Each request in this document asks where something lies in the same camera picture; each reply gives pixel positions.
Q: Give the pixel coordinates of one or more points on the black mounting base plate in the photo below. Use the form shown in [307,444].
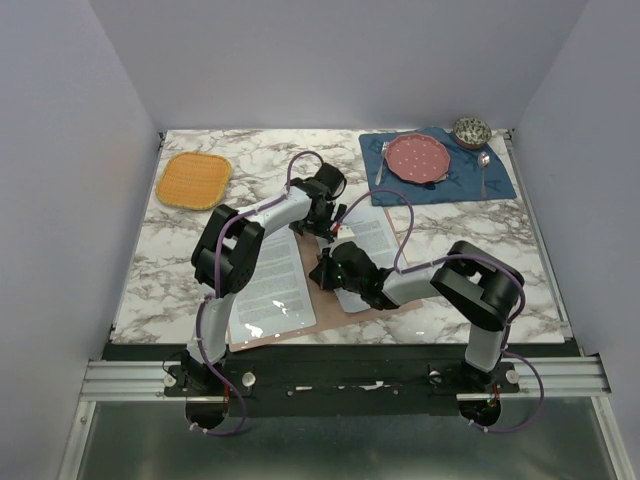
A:
[337,380]

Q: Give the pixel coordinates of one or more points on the aluminium rail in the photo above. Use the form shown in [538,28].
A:
[145,381]

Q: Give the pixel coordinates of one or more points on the blue cloth placemat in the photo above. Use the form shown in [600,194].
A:
[463,183]

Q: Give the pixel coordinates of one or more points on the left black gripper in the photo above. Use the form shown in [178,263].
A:
[324,231]

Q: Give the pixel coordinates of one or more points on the printed paper stack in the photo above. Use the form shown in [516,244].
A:
[374,234]

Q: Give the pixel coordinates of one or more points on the printed paper sheet top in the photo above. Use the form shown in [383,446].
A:
[276,301]

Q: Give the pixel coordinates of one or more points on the pink dotted plate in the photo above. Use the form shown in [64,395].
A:
[418,159]

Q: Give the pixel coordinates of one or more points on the floral patterned bowl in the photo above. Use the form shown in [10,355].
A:
[471,133]

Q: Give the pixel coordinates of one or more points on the orange woven mat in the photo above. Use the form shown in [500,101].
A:
[193,181]

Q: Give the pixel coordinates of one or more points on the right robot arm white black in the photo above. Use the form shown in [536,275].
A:
[486,291]

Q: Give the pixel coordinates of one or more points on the silver fork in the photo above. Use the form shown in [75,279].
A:
[381,168]

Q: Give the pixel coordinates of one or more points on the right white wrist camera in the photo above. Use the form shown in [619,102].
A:
[344,233]

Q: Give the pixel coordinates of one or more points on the silver spoon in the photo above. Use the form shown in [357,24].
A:
[483,161]

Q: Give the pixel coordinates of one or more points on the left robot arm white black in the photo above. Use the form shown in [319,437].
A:
[226,255]

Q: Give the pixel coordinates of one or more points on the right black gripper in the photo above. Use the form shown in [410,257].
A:
[324,275]

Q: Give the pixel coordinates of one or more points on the pink folder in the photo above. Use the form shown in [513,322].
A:
[328,311]

